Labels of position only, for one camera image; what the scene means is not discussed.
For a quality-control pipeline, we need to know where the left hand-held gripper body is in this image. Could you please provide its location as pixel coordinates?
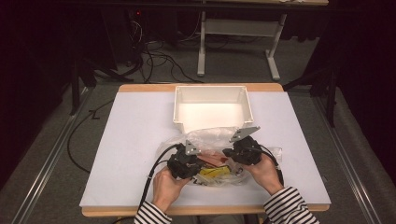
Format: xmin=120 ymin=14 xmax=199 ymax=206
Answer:
xmin=167 ymin=139 xmax=202 ymax=180

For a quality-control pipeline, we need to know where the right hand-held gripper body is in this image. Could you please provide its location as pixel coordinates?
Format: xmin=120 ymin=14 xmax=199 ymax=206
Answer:
xmin=229 ymin=125 xmax=262 ymax=166

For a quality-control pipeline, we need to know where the yellow round packet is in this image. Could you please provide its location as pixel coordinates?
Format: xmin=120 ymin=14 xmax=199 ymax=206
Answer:
xmin=199 ymin=165 xmax=232 ymax=180

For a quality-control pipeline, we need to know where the red-brown box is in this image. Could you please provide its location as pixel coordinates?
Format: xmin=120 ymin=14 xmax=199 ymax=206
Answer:
xmin=197 ymin=152 xmax=233 ymax=169

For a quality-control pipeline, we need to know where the clear plastic bag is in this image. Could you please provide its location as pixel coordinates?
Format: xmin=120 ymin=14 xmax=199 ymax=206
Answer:
xmin=155 ymin=125 xmax=284 ymax=188

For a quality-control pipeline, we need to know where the white plastic bin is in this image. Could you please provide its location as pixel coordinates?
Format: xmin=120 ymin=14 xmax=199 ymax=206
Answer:
xmin=173 ymin=85 xmax=255 ymax=134

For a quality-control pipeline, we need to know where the person's left hand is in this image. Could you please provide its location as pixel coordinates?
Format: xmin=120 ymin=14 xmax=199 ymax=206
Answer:
xmin=152 ymin=167 xmax=191 ymax=213

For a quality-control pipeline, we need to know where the person's right hand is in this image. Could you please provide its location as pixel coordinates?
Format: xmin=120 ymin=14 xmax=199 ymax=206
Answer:
xmin=242 ymin=152 xmax=285 ymax=196

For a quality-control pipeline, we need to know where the white table mat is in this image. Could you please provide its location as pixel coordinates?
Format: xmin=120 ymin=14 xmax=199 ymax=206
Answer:
xmin=78 ymin=91 xmax=332 ymax=208

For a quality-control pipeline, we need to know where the black stand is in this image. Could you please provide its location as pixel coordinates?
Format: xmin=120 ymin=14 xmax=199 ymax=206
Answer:
xmin=283 ymin=66 xmax=339 ymax=129
xmin=69 ymin=59 xmax=97 ymax=116

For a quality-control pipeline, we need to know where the white-framed desk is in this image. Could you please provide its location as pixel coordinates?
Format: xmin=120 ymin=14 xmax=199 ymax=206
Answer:
xmin=196 ymin=0 xmax=330 ymax=82

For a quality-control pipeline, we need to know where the dark box with red light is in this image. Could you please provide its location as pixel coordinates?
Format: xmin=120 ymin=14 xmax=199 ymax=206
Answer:
xmin=101 ymin=7 xmax=144 ymax=71

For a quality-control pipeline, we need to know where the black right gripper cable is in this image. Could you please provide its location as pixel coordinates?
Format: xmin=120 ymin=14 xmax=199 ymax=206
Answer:
xmin=258 ymin=144 xmax=285 ymax=188

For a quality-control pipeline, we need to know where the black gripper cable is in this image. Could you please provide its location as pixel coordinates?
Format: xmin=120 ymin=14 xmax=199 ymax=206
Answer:
xmin=66 ymin=99 xmax=183 ymax=224
xmin=258 ymin=144 xmax=285 ymax=188

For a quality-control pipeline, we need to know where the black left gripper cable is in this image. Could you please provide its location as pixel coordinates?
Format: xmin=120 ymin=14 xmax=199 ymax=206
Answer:
xmin=66 ymin=99 xmax=183 ymax=224

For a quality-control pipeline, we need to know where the metal floor rail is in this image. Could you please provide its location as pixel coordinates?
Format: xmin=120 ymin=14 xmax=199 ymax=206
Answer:
xmin=312 ymin=96 xmax=381 ymax=224
xmin=10 ymin=87 xmax=94 ymax=224

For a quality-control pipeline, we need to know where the tangle of black floor cables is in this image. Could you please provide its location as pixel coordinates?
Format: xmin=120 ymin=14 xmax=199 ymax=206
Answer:
xmin=129 ymin=18 xmax=204 ymax=84

